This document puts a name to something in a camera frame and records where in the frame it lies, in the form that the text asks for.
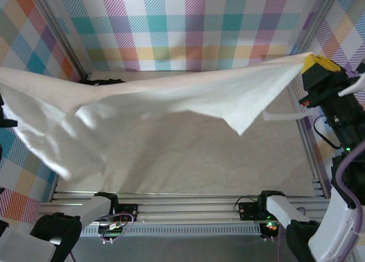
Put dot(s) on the white t-shirt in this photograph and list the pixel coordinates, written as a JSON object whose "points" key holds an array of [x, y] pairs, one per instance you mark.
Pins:
{"points": [[142, 108]]}

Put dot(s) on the black controller with lit LED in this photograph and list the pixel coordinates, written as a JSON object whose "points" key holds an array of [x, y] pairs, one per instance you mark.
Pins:
{"points": [[271, 229]]}

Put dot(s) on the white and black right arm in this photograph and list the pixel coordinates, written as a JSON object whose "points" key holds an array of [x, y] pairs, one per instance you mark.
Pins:
{"points": [[336, 233]]}

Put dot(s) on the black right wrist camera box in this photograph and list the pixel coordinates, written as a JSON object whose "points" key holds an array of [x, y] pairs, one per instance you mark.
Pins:
{"points": [[352, 86]]}

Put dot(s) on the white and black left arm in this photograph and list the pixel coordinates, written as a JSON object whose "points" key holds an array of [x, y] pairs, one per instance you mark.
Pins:
{"points": [[54, 230]]}

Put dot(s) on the black folded t-shirt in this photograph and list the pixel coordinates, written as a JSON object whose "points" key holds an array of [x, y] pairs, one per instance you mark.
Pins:
{"points": [[108, 82]]}

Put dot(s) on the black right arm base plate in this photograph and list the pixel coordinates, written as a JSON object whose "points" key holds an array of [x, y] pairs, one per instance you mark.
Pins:
{"points": [[249, 210]]}

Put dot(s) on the aluminium frame post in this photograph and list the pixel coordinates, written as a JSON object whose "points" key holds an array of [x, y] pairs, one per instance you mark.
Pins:
{"points": [[310, 25], [62, 37]]}

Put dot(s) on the white perforated plastic basket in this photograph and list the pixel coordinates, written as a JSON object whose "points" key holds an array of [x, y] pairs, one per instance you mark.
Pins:
{"points": [[285, 115]]}

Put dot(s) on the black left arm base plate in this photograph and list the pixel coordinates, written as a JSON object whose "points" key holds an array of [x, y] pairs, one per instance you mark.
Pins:
{"points": [[128, 210]]}

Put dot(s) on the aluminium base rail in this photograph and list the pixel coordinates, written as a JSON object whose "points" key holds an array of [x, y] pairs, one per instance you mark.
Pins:
{"points": [[185, 210]]}

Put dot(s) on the green circuit board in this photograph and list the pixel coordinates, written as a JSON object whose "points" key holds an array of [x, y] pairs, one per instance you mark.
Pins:
{"points": [[112, 230]]}

